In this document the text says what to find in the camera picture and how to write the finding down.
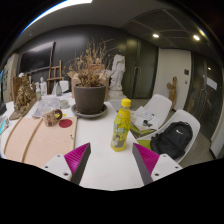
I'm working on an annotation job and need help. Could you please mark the flat round red coaster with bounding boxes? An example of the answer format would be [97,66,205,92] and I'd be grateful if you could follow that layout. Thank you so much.
[58,118,74,129]

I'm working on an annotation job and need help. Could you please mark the printed newspaper sheet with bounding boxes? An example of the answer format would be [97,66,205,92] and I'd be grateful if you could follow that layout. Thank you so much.
[33,94,62,118]

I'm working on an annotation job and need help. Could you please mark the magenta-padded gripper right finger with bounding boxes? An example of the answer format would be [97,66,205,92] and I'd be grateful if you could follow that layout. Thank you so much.
[131,142,184,187]

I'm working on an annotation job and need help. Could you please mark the black backpack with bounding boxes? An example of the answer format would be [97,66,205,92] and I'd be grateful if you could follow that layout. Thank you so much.
[149,120,194,160]

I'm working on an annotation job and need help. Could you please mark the black wall screen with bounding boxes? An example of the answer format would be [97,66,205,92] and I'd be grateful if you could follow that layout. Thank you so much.
[18,41,56,74]

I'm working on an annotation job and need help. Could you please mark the printed beige mug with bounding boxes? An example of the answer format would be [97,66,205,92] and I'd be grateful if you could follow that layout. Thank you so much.
[41,107,64,128]

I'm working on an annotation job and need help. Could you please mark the light wooden drawing board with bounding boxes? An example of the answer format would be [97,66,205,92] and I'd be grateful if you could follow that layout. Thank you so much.
[3,116,78,168]

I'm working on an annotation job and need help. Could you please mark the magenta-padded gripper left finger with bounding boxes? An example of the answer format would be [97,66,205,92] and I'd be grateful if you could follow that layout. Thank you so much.
[41,142,92,186]

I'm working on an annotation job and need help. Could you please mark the stack of papers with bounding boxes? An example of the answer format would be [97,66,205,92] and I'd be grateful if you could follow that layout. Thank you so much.
[129,105,160,139]

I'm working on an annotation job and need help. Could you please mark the grey plant pot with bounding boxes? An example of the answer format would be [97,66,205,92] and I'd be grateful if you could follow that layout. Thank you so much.
[73,83,107,115]

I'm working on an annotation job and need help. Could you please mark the small green-label bottle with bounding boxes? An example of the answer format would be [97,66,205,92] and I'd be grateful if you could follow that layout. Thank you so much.
[34,82,42,101]

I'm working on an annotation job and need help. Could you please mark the brown carved wooden sculpture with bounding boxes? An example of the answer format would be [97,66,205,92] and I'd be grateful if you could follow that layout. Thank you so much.
[9,74,37,121]

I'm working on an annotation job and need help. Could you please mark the white plaster statue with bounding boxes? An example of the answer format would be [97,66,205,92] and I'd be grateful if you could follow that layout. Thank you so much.
[108,53,128,99]

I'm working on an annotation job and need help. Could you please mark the wooden figure statue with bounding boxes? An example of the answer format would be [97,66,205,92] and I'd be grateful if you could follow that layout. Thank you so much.
[166,76,178,111]

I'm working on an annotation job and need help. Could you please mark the dried brown plant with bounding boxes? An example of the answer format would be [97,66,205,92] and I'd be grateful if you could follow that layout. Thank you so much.
[64,38,116,88]

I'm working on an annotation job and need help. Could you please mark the yellow drink bottle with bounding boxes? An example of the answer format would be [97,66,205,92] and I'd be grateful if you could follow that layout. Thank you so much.
[110,98,132,153]

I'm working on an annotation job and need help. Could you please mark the grey pot saucer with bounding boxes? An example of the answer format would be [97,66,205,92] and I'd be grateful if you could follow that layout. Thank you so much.
[70,103,108,120]

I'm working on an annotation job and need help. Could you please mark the grey glass bottle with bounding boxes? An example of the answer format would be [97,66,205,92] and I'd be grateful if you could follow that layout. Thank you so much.
[54,81,64,98]

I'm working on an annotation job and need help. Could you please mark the small round tin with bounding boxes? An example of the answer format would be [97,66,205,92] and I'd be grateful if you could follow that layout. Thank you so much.
[59,99,70,109]

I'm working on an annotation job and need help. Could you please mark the wooden easel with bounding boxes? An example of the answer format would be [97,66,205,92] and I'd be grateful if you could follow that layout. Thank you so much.
[46,59,65,95]

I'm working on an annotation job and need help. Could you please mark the round ceiling lights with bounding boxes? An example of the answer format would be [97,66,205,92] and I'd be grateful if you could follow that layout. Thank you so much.
[151,28,208,43]

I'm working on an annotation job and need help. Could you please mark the small white figurine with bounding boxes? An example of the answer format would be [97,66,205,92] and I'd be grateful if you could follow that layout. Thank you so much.
[39,77,48,98]

